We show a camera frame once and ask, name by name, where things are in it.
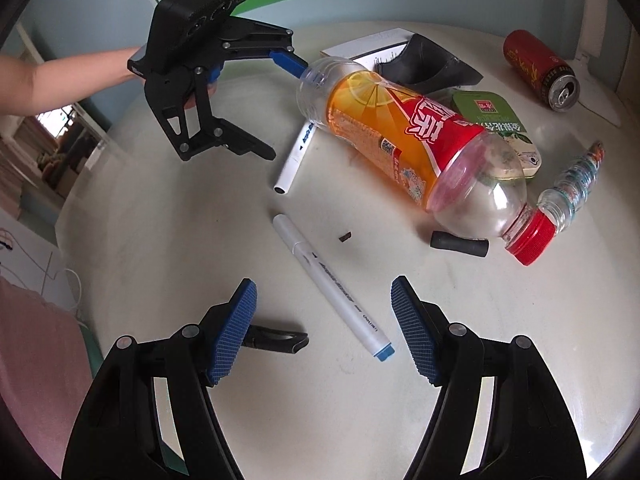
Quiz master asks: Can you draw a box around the green tin box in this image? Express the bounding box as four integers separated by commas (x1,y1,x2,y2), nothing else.
451,91,542,181

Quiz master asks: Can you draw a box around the white paper card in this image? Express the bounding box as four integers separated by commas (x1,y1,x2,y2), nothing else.
320,27,416,68

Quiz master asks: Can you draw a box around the white marker with blue cap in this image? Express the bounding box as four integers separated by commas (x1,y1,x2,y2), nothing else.
272,213,394,362

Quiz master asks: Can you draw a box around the black plastic clip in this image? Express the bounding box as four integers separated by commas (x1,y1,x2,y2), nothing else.
242,324,309,355

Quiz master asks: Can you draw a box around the black foam cylinder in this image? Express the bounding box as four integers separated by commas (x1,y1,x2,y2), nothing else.
430,231,489,259

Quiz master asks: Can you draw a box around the white marker pen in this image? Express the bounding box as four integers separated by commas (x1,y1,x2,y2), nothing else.
273,121,316,196

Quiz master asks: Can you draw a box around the white cable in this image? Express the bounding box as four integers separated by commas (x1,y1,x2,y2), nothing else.
42,252,91,331

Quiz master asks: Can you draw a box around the black plastic scoop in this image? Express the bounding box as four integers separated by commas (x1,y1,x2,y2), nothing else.
374,32,484,96

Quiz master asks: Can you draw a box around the person's left forearm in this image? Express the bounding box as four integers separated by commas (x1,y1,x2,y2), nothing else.
0,49,138,122

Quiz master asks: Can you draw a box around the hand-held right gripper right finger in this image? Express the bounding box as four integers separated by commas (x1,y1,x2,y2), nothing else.
390,275,587,480

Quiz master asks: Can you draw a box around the person's pink clothed leg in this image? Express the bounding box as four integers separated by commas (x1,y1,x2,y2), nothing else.
0,275,93,461

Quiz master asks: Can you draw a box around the red drink can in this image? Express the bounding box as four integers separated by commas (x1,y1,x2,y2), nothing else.
502,29,581,112

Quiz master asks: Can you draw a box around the small crushed clear bottle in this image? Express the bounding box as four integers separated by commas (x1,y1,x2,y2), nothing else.
537,140,606,233

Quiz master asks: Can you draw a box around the large orange-label plastic bottle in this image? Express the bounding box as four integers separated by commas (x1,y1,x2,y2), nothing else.
297,56,557,267

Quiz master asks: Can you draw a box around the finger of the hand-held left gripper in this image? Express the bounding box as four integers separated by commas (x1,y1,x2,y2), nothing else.
220,15,308,79
145,67,277,162

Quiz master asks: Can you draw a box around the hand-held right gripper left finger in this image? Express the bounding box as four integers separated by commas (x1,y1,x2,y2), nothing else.
61,278,259,480

